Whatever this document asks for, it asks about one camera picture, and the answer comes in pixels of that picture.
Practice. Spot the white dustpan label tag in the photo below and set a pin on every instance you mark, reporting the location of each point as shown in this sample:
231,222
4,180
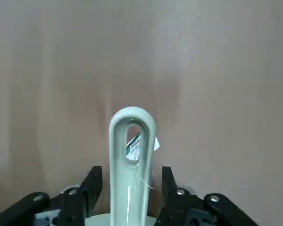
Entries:
134,146

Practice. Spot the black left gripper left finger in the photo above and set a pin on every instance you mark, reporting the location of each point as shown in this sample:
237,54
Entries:
70,204

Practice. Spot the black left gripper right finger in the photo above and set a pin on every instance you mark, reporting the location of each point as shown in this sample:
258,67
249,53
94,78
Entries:
191,207

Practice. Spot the pale grey plastic dustpan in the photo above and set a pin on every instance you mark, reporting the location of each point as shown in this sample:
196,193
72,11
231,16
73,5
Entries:
132,113

